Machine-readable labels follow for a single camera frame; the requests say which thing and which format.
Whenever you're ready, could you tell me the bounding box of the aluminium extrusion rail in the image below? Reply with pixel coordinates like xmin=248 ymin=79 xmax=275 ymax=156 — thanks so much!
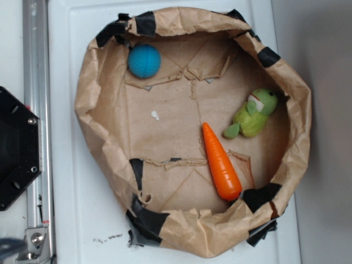
xmin=23 ymin=1 xmax=57 ymax=263

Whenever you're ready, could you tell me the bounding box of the orange plastic carrot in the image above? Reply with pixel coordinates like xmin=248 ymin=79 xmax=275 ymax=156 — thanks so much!
xmin=202 ymin=123 xmax=242 ymax=202

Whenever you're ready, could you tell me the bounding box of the blue ball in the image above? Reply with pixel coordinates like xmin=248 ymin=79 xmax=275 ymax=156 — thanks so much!
xmin=128 ymin=44 xmax=161 ymax=79

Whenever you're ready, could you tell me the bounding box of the white paper scrap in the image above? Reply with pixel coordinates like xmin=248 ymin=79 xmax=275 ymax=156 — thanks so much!
xmin=151 ymin=111 xmax=160 ymax=121

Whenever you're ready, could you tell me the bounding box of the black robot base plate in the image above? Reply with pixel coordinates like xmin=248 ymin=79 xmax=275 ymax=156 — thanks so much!
xmin=1 ymin=87 xmax=41 ymax=211

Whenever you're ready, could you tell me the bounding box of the brown paper bag bin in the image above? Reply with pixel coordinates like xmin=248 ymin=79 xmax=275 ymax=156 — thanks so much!
xmin=74 ymin=7 xmax=312 ymax=258

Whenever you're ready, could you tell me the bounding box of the metal corner bracket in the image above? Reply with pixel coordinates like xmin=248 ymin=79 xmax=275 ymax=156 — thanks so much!
xmin=15 ymin=227 xmax=50 ymax=263

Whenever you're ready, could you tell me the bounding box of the white tray board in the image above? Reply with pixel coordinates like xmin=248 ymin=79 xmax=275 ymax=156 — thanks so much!
xmin=48 ymin=1 xmax=300 ymax=263

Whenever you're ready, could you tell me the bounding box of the green plush toy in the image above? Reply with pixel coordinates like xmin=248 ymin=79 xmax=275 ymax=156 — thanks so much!
xmin=222 ymin=89 xmax=278 ymax=139

